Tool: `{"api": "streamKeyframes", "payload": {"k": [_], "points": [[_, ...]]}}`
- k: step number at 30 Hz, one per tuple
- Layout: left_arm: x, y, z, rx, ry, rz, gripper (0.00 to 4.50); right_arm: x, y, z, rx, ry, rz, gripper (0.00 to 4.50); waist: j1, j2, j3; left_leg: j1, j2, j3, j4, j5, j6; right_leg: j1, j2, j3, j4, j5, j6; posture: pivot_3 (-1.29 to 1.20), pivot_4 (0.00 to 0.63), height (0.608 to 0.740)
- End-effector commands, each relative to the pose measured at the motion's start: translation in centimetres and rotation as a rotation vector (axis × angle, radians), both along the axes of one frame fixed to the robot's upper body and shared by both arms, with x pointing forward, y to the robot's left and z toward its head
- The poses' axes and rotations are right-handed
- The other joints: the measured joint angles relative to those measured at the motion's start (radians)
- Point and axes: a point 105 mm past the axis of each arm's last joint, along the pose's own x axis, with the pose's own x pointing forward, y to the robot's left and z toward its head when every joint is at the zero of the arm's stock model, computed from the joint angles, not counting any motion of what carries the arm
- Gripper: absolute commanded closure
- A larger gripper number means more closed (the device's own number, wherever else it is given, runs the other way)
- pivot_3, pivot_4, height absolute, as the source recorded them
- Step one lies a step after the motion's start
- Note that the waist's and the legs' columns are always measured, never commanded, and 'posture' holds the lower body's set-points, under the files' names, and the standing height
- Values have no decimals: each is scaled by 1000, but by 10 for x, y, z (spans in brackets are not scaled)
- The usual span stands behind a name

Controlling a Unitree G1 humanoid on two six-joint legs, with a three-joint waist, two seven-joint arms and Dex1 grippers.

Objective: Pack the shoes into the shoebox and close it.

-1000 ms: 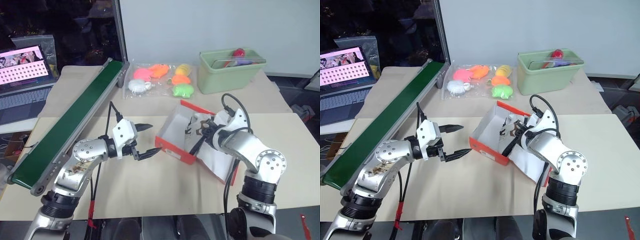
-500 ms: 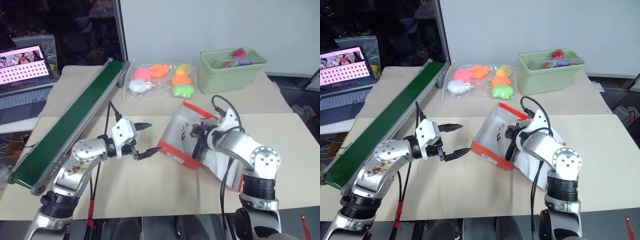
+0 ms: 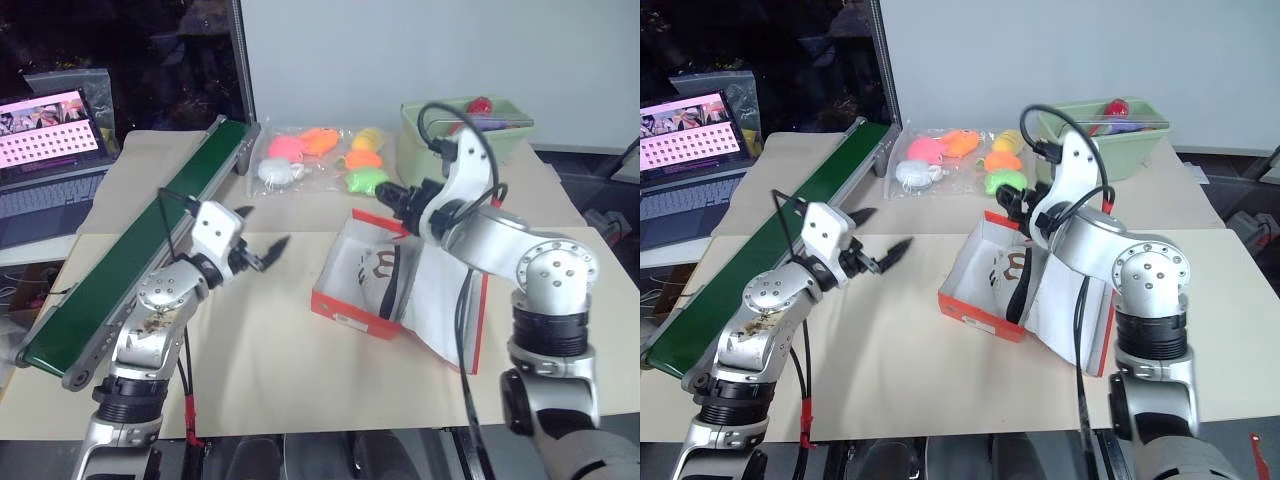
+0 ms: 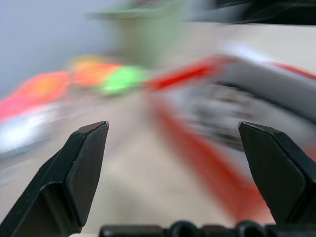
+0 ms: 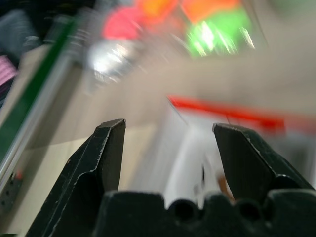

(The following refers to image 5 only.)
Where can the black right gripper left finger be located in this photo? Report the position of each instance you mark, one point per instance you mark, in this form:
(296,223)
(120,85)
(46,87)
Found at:
(84,172)

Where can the silver conveyor frame rail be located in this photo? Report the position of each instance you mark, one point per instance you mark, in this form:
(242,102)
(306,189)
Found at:
(37,118)

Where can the silver metallic round object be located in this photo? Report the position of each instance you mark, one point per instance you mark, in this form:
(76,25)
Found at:
(108,60)

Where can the green conveyor belt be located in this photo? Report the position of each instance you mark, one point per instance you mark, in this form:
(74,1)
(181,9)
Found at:
(32,91)

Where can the white shoebox with red rim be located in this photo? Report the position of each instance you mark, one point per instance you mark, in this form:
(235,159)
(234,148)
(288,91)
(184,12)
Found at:
(197,148)

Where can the pink striped cloth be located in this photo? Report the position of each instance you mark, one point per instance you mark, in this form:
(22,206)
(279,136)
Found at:
(6,70)

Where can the white power strip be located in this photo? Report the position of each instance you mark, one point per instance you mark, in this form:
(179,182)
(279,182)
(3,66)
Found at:
(11,188)

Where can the pink round object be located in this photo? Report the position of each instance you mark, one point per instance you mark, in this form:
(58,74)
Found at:
(121,23)

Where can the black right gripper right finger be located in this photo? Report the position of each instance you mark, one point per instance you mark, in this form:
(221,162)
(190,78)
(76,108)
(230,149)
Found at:
(249,160)

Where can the green snack packet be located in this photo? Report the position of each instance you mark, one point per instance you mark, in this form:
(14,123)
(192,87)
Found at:
(217,27)

